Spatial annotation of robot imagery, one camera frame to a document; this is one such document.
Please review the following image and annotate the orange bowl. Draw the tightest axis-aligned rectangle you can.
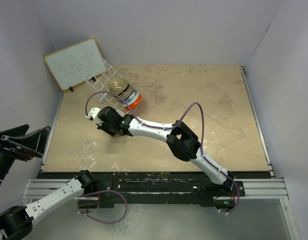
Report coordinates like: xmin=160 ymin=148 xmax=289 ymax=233
xmin=125 ymin=94 xmax=142 ymax=111

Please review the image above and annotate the blue white patterned bowl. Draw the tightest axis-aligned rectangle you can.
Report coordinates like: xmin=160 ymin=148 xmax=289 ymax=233
xmin=121 ymin=90 xmax=140 ymax=106

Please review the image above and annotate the brown glazed bowl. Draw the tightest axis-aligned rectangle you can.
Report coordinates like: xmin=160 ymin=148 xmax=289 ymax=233
xmin=109 ymin=77 xmax=129 ymax=96

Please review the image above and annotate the white wire dish rack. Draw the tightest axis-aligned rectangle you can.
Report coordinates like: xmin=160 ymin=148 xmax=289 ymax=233
xmin=84 ymin=57 xmax=127 ymax=113

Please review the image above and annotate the black bowl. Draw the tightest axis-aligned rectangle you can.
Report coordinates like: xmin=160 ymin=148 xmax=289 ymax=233
xmin=118 ymin=84 xmax=134 ymax=101

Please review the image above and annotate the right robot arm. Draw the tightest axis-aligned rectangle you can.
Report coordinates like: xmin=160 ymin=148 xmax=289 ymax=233
xmin=88 ymin=106 xmax=239 ymax=196

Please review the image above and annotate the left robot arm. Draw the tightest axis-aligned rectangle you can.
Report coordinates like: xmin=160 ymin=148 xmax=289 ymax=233
xmin=0 ymin=124 xmax=97 ymax=240

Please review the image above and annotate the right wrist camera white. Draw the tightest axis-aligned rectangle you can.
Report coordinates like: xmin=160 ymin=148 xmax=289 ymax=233
xmin=86 ymin=107 xmax=101 ymax=121

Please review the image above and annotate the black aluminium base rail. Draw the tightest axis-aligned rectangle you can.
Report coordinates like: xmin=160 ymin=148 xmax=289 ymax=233
xmin=23 ymin=171 xmax=289 ymax=208

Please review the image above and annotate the small whiteboard wooden frame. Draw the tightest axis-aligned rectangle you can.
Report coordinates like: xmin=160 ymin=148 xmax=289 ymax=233
xmin=44 ymin=38 xmax=107 ymax=91

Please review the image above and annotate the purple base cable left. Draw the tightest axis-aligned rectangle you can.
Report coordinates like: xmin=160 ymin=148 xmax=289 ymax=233
xmin=77 ymin=188 xmax=129 ymax=224

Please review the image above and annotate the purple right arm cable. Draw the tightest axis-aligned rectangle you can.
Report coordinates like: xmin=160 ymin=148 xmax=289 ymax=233
xmin=85 ymin=91 xmax=241 ymax=216

